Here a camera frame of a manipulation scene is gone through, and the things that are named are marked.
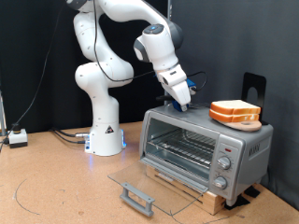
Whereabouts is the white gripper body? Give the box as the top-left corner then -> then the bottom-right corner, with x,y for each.
155,63 -> 192,108

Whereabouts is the spatula with blue grip block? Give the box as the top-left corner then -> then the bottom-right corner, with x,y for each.
155,94 -> 209,113

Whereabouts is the silver oven knob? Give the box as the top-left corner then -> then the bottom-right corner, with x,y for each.
217,155 -> 233,171
212,175 -> 228,190

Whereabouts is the silver toaster oven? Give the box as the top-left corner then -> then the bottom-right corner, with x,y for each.
138,102 -> 275,207

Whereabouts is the round wooden plate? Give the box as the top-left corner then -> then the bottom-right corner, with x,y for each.
218,119 -> 263,133

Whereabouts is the black metal bookend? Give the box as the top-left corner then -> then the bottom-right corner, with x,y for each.
241,72 -> 269,126

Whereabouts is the grey backdrop curtain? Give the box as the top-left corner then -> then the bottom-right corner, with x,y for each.
169,0 -> 299,211

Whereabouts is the vertical aluminium pole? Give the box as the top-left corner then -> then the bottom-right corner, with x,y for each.
163,0 -> 174,105

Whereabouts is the wooden crate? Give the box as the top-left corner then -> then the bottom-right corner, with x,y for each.
145,164 -> 227,217

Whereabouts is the white emergency stop box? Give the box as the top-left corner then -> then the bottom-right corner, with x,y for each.
7,122 -> 29,149

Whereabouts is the metal stand pole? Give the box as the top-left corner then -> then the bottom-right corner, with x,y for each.
0,90 -> 7,137

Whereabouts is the wrist camera on blue mount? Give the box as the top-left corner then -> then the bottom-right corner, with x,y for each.
186,77 -> 197,95

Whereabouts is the wire oven rack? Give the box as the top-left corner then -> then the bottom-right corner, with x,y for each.
147,128 -> 218,171

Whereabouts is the black camera cable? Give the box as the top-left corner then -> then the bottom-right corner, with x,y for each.
93,0 -> 208,92

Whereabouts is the black cable silver connector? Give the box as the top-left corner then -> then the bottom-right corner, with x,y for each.
50,126 -> 92,139

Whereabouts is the black base power cable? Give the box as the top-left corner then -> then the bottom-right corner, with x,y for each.
53,131 -> 88,146

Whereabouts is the long black hanging cable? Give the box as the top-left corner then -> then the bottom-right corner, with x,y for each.
0,0 -> 66,153

